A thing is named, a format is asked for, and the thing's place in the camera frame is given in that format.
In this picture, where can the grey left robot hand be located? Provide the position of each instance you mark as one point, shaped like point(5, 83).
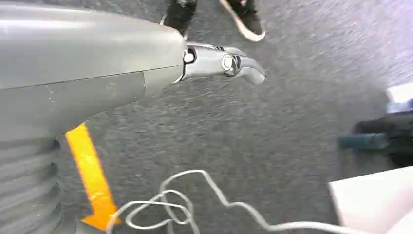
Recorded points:
point(80, 51)

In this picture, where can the ribbed grey left robot arm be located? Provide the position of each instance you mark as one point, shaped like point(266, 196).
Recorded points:
point(25, 187)

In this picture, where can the person's black shoe, white sole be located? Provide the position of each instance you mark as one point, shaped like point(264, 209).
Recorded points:
point(179, 14)
point(250, 22)

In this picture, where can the dark object with teal part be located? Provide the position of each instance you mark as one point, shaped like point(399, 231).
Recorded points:
point(387, 139)

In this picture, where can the white and blue box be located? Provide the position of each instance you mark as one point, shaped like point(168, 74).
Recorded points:
point(401, 98)

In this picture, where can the pale desk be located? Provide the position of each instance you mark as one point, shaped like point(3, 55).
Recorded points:
point(377, 200)

